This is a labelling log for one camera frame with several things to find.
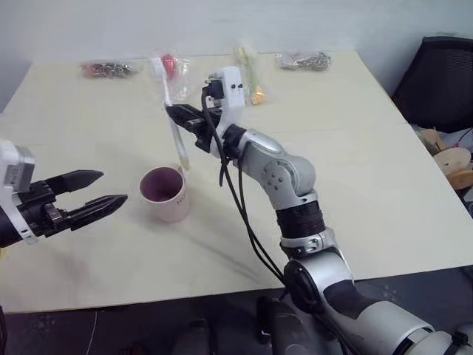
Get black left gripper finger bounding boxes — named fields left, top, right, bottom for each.
left=46, top=169, right=105, bottom=195
left=67, top=193, right=129, bottom=232

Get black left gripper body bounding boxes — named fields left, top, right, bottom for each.
left=16, top=178, right=72, bottom=238

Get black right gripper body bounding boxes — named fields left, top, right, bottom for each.
left=191, top=106, right=224, bottom=153

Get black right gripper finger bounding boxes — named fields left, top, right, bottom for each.
left=165, top=104, right=204, bottom=118
left=170, top=115, right=203, bottom=135

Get white toothbrush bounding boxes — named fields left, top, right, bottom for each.
left=150, top=55, right=191, bottom=172

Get pink mug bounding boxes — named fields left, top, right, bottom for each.
left=139, top=166, right=190, bottom=224

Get red small object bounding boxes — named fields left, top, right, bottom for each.
left=160, top=53, right=178, bottom=75

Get bag of red metal clips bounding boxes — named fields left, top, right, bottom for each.
left=79, top=60, right=135, bottom=80

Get wooden spool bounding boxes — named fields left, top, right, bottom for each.
left=447, top=166, right=473, bottom=192
left=432, top=146, right=473, bottom=170
left=421, top=127, right=448, bottom=155

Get black mesh office chair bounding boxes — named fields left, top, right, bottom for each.
left=390, top=35, right=473, bottom=134

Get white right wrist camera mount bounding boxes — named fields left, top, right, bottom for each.
left=202, top=66, right=248, bottom=156

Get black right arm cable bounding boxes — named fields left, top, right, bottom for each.
left=200, top=83, right=287, bottom=288

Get bag of metal chains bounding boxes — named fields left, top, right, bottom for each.
left=275, top=51, right=333, bottom=71

